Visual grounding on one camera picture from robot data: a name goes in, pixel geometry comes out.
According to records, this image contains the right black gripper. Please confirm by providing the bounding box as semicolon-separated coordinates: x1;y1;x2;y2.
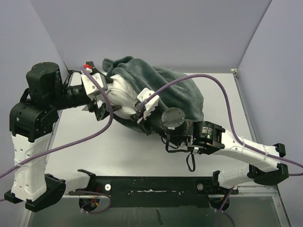
132;104;183;147

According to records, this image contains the white pillow insert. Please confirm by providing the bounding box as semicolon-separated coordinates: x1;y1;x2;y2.
106;74;138;120

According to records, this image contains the zebra and grey pillowcase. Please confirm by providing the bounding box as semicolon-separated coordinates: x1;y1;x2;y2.
102;56;204;121

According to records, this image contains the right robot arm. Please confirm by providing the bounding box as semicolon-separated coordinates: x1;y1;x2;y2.
131;107;289;193

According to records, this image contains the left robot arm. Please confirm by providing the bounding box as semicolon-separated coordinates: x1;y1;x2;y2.
4;61;113;212

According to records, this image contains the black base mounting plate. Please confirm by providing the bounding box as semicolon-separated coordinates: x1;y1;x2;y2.
69;176;229;209

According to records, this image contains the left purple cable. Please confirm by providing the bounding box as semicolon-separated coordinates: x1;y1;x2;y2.
0;66;115;215

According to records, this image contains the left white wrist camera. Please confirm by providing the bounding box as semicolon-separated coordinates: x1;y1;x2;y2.
81;61;108;100

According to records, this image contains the aluminium frame rail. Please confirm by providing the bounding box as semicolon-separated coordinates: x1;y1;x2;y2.
63;186;277;198

